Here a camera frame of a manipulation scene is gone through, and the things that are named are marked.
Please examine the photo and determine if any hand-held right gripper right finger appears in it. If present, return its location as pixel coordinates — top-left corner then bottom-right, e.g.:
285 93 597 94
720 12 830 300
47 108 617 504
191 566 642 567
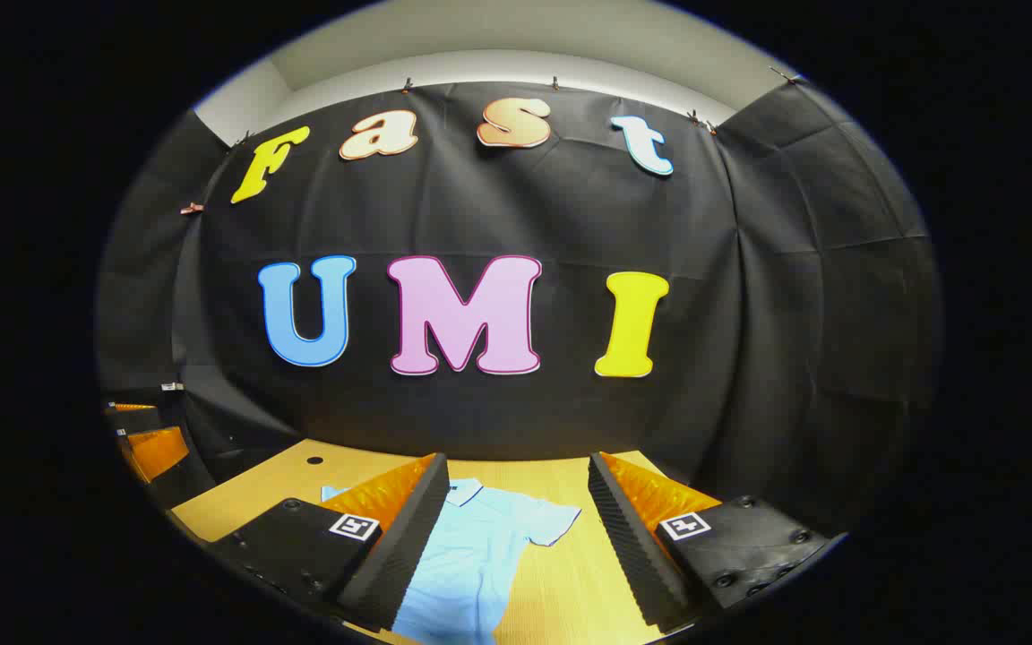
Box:
588 451 848 632

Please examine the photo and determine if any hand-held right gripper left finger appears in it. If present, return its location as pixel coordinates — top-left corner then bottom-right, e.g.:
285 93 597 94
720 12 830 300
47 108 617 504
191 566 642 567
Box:
207 452 452 632

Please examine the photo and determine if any light blue T-shirt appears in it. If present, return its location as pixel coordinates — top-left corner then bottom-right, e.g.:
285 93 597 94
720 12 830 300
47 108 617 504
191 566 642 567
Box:
321 477 582 645

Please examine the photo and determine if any black backdrop cloth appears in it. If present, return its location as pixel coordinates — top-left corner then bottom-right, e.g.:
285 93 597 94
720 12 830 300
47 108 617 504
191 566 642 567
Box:
95 79 942 538

